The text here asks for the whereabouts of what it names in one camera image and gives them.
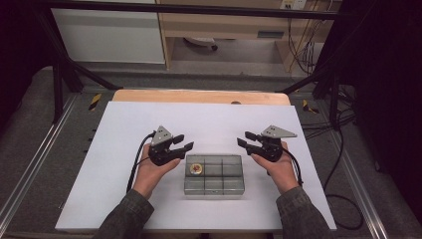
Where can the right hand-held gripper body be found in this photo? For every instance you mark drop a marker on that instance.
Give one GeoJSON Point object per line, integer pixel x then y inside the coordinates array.
{"type": "Point", "coordinates": [272, 149]}

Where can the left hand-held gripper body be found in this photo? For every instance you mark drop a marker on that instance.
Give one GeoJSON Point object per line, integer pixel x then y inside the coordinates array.
{"type": "Point", "coordinates": [159, 152]}

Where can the round gold badge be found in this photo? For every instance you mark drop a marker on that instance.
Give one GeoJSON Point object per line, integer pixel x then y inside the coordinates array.
{"type": "Point", "coordinates": [196, 169]}

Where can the clear grey compartment box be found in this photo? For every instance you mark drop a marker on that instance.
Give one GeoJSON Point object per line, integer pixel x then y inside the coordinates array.
{"type": "Point", "coordinates": [222, 181]}

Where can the person's left hand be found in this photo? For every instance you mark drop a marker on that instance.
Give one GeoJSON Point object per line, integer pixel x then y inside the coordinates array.
{"type": "Point", "coordinates": [151, 176]}

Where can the person's right hand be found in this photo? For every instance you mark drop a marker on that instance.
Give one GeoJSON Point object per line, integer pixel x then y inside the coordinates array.
{"type": "Point", "coordinates": [282, 172]}

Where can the white board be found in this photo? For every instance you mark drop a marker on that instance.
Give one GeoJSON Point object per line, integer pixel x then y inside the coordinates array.
{"type": "Point", "coordinates": [199, 116]}

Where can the wooden table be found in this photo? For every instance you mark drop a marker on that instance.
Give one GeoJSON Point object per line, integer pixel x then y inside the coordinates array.
{"type": "Point", "coordinates": [199, 97]}

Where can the yellow black tape strip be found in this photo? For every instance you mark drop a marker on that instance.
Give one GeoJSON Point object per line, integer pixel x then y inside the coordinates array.
{"type": "Point", "coordinates": [95, 101]}
{"type": "Point", "coordinates": [308, 108]}

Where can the chair base with caster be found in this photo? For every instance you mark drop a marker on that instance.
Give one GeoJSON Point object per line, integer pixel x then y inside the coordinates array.
{"type": "Point", "coordinates": [199, 41]}

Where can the light wooden desk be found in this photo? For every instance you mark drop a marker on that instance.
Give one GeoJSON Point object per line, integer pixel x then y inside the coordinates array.
{"type": "Point", "coordinates": [215, 26]}

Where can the white cabinet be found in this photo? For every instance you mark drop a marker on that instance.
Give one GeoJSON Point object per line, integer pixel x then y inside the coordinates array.
{"type": "Point", "coordinates": [109, 36]}

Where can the black curtain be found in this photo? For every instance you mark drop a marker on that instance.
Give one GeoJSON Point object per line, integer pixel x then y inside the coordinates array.
{"type": "Point", "coordinates": [20, 49]}
{"type": "Point", "coordinates": [388, 83]}

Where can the aluminium floor rail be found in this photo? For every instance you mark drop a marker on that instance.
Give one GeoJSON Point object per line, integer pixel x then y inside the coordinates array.
{"type": "Point", "coordinates": [361, 189]}
{"type": "Point", "coordinates": [36, 156]}

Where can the black metal frame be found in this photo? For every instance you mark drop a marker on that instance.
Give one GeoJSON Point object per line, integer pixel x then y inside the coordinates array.
{"type": "Point", "coordinates": [199, 9]}

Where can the white wall socket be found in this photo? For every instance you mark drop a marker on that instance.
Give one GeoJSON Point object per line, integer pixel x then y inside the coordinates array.
{"type": "Point", "coordinates": [293, 4]}

